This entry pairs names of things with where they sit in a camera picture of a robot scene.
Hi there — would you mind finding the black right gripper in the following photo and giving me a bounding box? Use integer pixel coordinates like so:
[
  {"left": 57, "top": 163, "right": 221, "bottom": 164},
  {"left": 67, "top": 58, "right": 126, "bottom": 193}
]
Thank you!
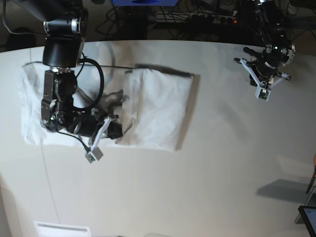
[{"left": 65, "top": 115, "right": 123, "bottom": 140}]

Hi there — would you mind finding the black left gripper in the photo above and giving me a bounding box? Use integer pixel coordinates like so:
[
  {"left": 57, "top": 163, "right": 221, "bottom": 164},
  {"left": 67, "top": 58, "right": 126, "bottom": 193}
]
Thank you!
[{"left": 243, "top": 46, "right": 295, "bottom": 78}]

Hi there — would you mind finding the white T-shirt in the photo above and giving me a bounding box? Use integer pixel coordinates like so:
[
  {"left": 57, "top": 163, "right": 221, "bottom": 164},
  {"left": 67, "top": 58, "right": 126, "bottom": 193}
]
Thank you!
[{"left": 18, "top": 62, "right": 194, "bottom": 152}]

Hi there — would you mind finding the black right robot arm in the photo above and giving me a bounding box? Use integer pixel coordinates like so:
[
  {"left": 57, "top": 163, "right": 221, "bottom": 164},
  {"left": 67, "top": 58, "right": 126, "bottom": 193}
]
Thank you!
[{"left": 15, "top": 0, "right": 122, "bottom": 139}]

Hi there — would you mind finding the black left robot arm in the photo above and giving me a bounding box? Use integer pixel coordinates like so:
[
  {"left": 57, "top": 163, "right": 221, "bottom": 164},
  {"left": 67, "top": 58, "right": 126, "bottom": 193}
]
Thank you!
[{"left": 241, "top": 0, "right": 295, "bottom": 81}]

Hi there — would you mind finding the white paper sheet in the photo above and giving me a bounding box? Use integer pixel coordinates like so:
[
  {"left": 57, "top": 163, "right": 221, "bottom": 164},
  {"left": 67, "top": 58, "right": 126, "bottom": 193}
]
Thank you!
[{"left": 34, "top": 221, "right": 91, "bottom": 237}]

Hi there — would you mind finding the black tablet stand leg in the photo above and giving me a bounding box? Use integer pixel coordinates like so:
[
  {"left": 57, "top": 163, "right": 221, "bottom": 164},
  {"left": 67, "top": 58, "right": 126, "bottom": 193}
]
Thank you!
[{"left": 306, "top": 166, "right": 316, "bottom": 194}]

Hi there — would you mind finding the blue box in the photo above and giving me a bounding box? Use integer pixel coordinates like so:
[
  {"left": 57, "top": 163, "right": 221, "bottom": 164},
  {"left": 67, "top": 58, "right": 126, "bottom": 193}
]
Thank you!
[{"left": 111, "top": 0, "right": 178, "bottom": 6}]

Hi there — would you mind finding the black tablet screen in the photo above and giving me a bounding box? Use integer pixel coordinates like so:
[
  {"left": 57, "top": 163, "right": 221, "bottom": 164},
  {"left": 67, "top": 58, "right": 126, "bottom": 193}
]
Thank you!
[{"left": 298, "top": 205, "right": 316, "bottom": 237}]

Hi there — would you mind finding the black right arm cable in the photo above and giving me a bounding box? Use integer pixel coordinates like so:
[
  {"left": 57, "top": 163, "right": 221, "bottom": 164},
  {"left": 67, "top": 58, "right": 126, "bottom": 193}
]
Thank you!
[{"left": 73, "top": 55, "right": 104, "bottom": 111}]

